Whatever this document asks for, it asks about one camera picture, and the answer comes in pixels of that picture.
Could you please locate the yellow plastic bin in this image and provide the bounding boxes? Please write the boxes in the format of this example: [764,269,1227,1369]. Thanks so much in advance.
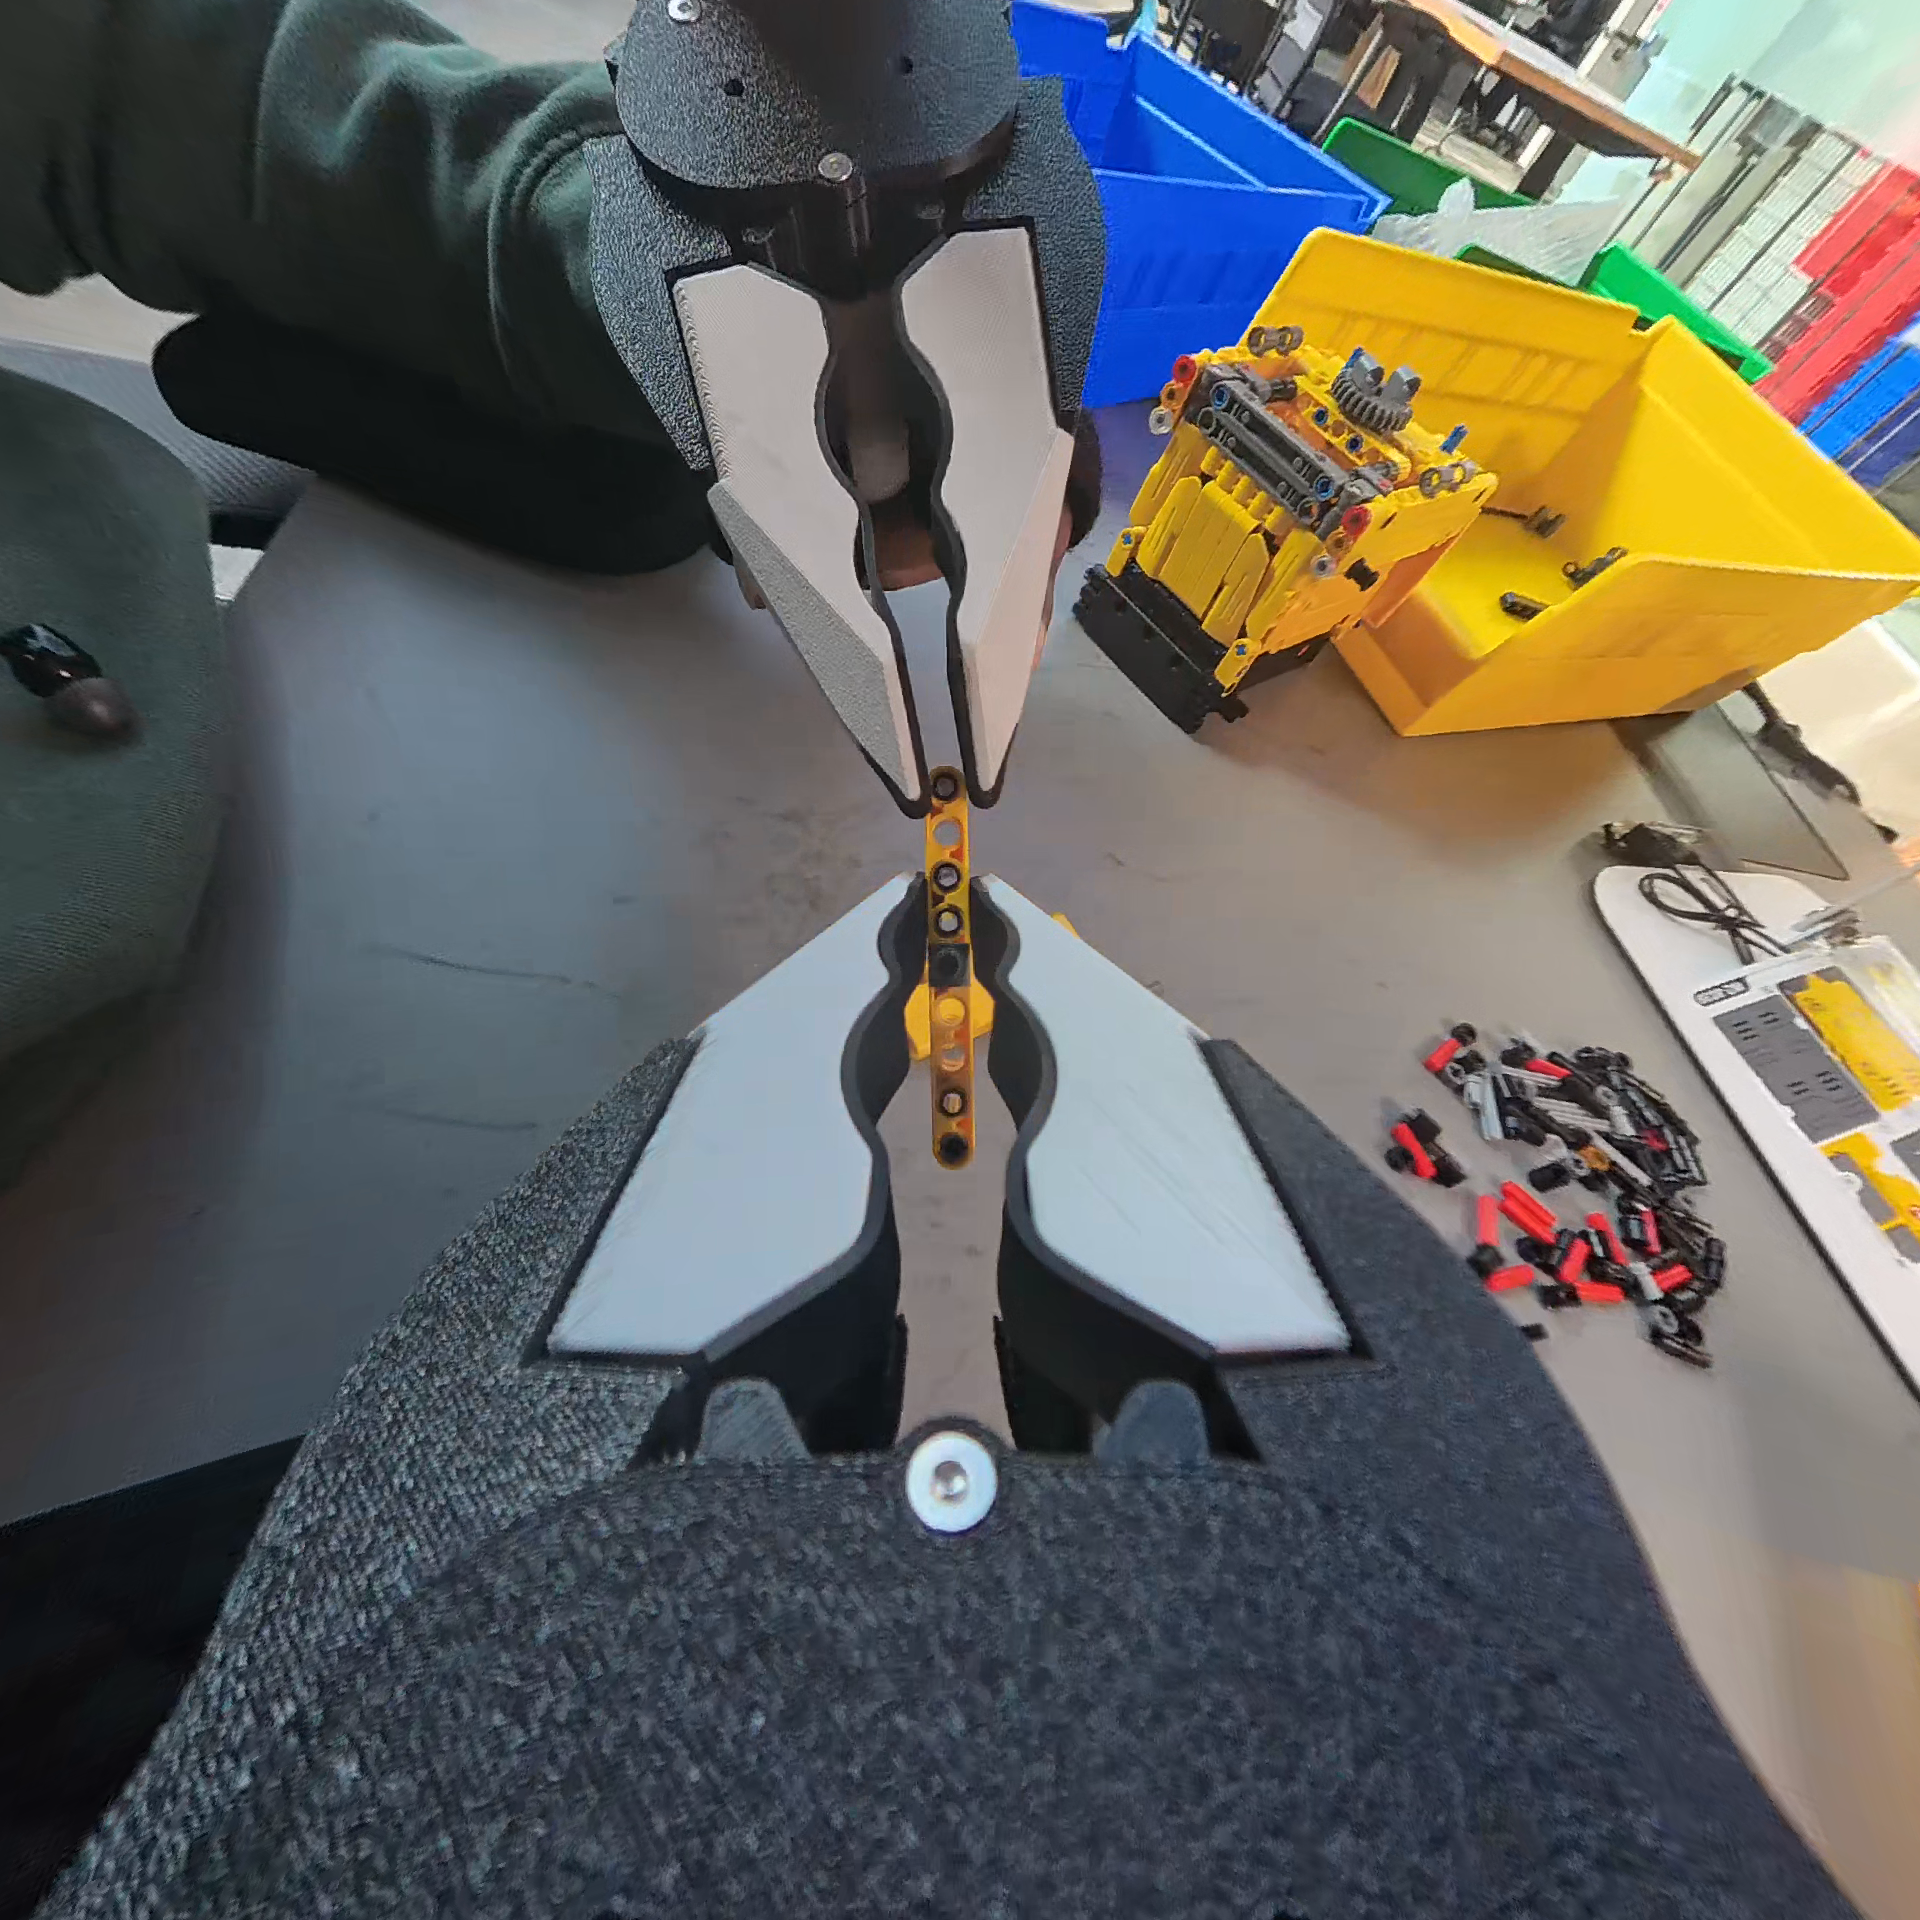
[1252,223,1920,741]

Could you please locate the clear bubble wrap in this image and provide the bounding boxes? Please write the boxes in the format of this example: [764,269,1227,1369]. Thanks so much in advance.
[1371,188,1630,289]

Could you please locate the red plastic crate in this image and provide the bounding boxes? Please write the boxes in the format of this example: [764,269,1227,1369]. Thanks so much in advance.
[1755,158,1920,423]

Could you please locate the white board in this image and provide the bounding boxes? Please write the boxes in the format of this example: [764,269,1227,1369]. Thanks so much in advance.
[1594,862,1920,1404]

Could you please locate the person's left hand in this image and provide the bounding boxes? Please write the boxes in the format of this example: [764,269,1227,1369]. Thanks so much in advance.
[872,498,966,594]

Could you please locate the yellow black lego truck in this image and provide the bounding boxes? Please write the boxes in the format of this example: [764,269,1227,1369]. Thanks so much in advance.
[1073,323,1503,735]

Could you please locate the blue plastic crate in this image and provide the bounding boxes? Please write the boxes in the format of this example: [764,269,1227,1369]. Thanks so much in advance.
[1799,323,1920,490]

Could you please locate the blue plastic bin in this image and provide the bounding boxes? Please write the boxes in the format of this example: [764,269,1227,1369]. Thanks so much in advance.
[1014,0,1390,409]

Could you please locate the printed lego leaflet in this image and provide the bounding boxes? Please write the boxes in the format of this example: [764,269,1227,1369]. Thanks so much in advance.
[1696,937,1920,1262]

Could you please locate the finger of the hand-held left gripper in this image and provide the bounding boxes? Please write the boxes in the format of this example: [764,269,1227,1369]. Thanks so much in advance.
[896,221,1081,812]
[668,259,934,823]

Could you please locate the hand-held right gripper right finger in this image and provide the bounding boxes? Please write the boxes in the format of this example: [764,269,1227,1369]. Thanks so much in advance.
[978,874,1356,1453]

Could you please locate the grey mesh chair seat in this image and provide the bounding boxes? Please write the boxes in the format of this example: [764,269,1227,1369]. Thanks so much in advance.
[151,343,319,602]

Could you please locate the long wooden desk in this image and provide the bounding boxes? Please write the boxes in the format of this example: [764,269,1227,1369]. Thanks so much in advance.
[1351,0,1706,197]

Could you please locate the green plastic bin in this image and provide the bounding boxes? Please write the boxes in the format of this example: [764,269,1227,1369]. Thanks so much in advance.
[1320,116,1776,383]

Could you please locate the pile of small lego parts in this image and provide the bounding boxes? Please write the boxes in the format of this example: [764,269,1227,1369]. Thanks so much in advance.
[1383,1025,1728,1369]

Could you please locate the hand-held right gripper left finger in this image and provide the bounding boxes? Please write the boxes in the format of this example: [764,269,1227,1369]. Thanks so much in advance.
[545,874,922,1450]

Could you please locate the black cable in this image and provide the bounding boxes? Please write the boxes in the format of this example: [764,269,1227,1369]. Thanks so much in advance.
[1603,817,1794,964]

